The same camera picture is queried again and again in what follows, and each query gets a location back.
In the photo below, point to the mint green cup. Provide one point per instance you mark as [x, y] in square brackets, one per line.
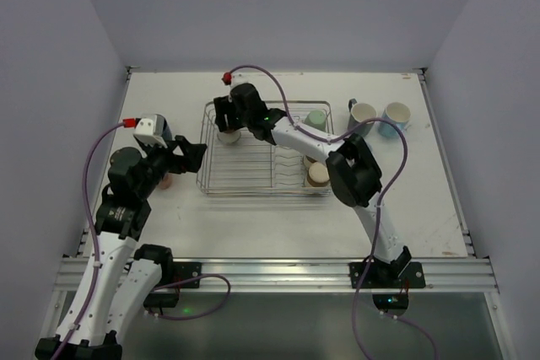
[317, 119]

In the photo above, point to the controller box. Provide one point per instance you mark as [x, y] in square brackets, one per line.
[394, 304]
[161, 301]

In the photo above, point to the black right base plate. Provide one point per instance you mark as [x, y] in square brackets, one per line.
[381, 276]

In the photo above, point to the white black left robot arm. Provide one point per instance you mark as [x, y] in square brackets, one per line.
[120, 273]

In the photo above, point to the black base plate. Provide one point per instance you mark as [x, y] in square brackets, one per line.
[181, 271]
[381, 276]

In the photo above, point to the light blue mug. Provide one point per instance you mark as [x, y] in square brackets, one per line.
[395, 115]

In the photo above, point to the dark teal grey mug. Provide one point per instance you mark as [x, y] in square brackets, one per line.
[359, 112]

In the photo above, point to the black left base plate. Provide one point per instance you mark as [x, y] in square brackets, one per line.
[181, 271]

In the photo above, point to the right controller box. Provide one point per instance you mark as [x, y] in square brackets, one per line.
[394, 304]

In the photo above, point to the chrome wire dish rack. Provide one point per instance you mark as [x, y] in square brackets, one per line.
[248, 167]

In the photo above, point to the cream brown cup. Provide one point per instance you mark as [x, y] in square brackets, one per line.
[308, 161]
[229, 136]
[317, 176]

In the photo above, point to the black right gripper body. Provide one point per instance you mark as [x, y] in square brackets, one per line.
[226, 111]

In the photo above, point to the left controller box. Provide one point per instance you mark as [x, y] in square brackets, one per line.
[161, 301]

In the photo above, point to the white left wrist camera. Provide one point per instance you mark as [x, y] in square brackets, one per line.
[148, 131]

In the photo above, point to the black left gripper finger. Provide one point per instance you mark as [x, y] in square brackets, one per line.
[188, 164]
[191, 152]

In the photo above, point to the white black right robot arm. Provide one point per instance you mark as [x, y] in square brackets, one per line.
[354, 175]

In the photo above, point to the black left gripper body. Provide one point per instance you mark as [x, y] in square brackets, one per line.
[176, 156]

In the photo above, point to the dark blue mug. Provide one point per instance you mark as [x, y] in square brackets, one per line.
[166, 132]

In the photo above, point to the aluminium mounting rail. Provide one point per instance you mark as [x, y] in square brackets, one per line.
[454, 275]

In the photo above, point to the pink dotted mug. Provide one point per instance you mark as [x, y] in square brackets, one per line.
[166, 182]

